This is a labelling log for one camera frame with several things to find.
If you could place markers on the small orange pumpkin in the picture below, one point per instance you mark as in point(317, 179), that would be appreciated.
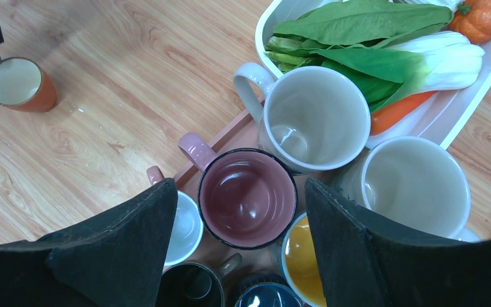
point(473, 20)

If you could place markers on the white bok choy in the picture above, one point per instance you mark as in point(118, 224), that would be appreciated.
point(441, 61)

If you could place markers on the tall white floral mug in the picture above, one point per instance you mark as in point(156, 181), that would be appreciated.
point(412, 181)

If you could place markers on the pink upside-down mug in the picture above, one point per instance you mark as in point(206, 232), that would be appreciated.
point(246, 197)

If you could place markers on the orange small mug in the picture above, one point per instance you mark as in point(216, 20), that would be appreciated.
point(25, 86)

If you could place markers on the green leafy vegetable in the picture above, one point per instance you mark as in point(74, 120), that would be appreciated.
point(357, 39)

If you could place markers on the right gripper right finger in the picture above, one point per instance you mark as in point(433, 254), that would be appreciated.
point(366, 259)

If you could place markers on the blue butterfly mug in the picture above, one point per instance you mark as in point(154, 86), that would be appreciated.
point(294, 257)

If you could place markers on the small pink dotted mug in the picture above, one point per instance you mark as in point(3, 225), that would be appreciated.
point(187, 231)

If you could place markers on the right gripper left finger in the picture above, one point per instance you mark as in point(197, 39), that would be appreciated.
point(114, 258)

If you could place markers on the white vegetable bin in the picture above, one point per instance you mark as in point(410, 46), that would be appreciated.
point(439, 119)

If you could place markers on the orange carrot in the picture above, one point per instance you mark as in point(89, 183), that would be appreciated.
point(388, 116)

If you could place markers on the dark blue round mug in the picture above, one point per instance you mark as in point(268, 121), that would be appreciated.
point(263, 289)

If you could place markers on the small brown mug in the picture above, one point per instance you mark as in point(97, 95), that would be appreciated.
point(195, 284)

